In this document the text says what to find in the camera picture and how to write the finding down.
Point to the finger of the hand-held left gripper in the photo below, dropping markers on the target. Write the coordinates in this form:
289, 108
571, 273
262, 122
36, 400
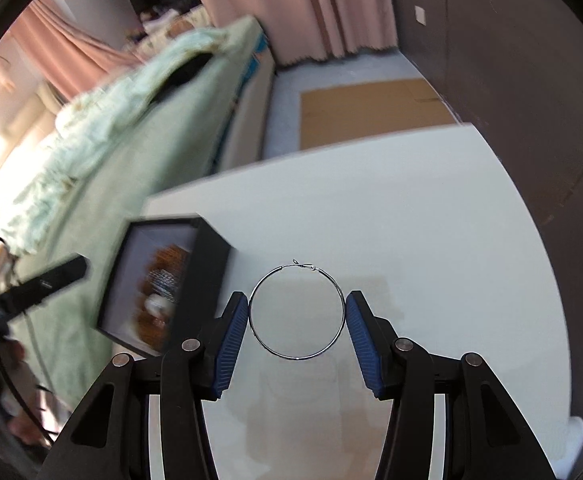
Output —
41, 285

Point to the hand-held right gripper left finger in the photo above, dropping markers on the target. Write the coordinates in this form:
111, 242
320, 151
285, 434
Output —
229, 345

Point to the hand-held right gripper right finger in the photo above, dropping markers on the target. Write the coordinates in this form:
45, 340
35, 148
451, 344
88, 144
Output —
366, 345

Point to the silver hoop earring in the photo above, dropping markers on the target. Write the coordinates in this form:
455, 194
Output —
250, 310

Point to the black jewelry box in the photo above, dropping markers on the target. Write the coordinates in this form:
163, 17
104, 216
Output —
206, 270

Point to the person's left hand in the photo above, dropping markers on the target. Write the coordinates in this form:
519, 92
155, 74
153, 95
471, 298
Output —
14, 355

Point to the bed with green sheet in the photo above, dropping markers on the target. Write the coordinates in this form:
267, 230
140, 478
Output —
121, 160

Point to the pale green duvet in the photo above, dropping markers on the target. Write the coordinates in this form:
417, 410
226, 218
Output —
106, 105

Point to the flat cardboard sheet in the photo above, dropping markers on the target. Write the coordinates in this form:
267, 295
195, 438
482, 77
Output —
361, 110

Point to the narrow pink curtain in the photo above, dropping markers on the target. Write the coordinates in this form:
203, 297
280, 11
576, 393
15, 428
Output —
71, 50

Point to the cream printed pillow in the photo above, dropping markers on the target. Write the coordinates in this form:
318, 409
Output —
181, 27

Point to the wide pink curtain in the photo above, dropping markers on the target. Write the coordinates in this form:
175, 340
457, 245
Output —
321, 5

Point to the white wall outlet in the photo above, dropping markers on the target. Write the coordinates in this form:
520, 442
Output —
420, 15

